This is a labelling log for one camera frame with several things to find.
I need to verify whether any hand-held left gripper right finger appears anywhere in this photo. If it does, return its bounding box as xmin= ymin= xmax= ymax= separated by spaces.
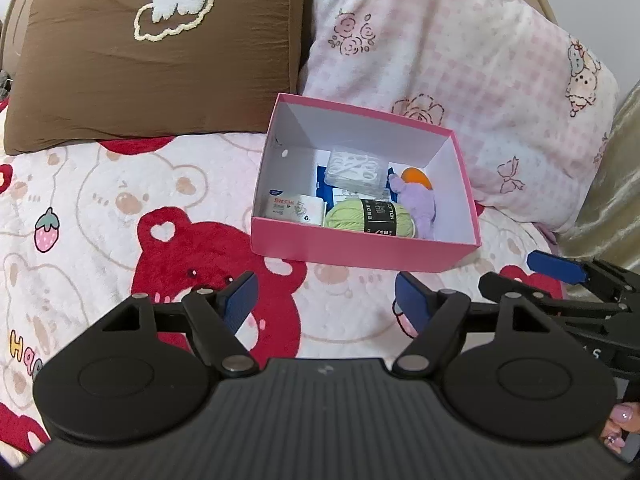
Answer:
xmin=392 ymin=271 xmax=556 ymax=380

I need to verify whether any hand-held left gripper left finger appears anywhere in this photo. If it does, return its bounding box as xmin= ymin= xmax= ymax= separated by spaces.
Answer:
xmin=90 ymin=271 xmax=260 ymax=378

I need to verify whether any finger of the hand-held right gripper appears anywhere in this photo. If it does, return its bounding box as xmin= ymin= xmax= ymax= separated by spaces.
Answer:
xmin=526 ymin=250 xmax=640 ymax=306
xmin=478 ymin=272 xmax=621 ymax=317

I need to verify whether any pink cardboard box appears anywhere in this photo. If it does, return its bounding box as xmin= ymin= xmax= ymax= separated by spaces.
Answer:
xmin=250 ymin=92 xmax=482 ymax=272

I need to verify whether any purple plush toy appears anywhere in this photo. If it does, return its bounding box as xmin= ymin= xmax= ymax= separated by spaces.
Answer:
xmin=386 ymin=172 xmax=441 ymax=240

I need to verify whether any green yarn ball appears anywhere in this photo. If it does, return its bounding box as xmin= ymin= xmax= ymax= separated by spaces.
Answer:
xmin=324 ymin=197 xmax=417 ymax=241

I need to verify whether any white wet wipes pack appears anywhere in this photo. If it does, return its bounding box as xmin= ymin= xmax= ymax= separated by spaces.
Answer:
xmin=265 ymin=189 xmax=327 ymax=225

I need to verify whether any orange makeup sponge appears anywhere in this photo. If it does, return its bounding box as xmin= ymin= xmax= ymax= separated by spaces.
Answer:
xmin=400 ymin=166 xmax=433 ymax=192

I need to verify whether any blue tissue packet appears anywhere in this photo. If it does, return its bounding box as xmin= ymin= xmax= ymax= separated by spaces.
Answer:
xmin=314 ymin=160 xmax=401 ymax=206

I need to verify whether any clear floss picks box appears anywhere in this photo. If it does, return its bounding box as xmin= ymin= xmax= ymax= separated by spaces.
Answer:
xmin=322 ymin=146 xmax=388 ymax=192

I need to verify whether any person's right hand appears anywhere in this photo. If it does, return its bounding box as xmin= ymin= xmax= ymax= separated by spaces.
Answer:
xmin=599 ymin=401 xmax=640 ymax=463

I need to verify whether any beige satin cloth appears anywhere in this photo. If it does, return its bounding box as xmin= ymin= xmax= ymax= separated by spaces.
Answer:
xmin=555 ymin=87 xmax=640 ymax=273

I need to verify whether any bear printed blanket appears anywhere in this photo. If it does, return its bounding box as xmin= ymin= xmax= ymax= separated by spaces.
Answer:
xmin=0 ymin=132 xmax=566 ymax=466

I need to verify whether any pink checked pillow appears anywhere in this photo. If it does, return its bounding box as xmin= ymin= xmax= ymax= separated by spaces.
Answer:
xmin=297 ymin=0 xmax=621 ymax=226

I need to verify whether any brown pillow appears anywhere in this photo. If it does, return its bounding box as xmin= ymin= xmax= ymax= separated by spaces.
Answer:
xmin=2 ymin=0 xmax=307 ymax=156

